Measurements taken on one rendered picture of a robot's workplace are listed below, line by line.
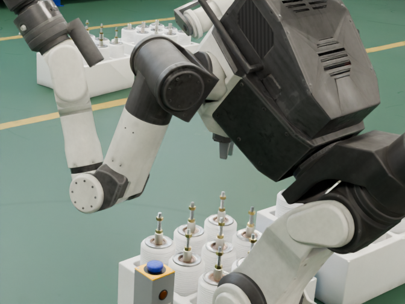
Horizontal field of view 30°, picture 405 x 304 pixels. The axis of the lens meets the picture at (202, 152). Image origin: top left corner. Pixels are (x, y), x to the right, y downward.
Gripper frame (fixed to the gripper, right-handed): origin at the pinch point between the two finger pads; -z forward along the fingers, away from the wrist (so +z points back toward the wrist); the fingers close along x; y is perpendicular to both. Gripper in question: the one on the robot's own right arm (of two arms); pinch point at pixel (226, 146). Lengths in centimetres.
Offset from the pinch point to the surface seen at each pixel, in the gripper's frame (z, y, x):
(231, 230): -24.2, 4.2, 2.0
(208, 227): -24.0, -2.1, 4.2
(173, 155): -48, -64, -97
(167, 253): -24.4, -5.0, 23.9
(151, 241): -23.0, -10.8, 22.6
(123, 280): -34.8, -16.6, 26.9
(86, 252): -48, -48, -2
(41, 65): -36, -175, -152
